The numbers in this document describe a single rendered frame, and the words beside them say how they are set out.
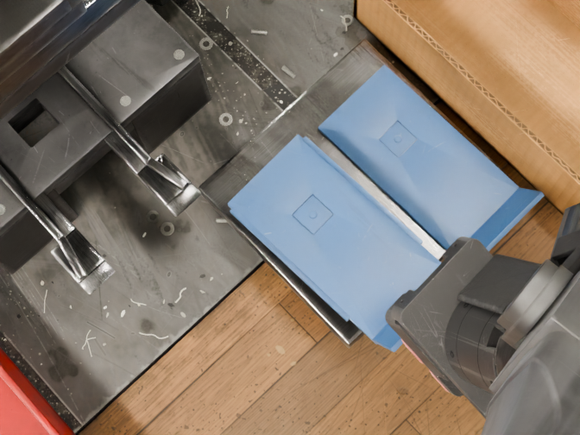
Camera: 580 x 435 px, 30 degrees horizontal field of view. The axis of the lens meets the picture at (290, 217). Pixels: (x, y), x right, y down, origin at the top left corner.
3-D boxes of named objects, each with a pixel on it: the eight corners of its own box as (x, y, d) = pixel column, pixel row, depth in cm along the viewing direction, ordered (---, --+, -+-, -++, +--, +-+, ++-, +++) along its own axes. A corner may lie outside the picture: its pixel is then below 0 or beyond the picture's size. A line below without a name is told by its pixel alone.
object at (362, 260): (392, 359, 71) (394, 352, 68) (227, 204, 75) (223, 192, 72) (463, 283, 73) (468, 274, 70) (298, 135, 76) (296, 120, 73)
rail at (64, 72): (151, 174, 75) (145, 163, 72) (29, 46, 78) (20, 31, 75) (158, 168, 75) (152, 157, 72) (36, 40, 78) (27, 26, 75)
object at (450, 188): (470, 273, 77) (475, 264, 74) (318, 129, 80) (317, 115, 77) (537, 205, 78) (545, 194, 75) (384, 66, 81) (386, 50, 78)
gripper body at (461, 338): (458, 230, 63) (527, 245, 56) (558, 349, 66) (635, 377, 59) (382, 311, 61) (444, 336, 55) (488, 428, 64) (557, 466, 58)
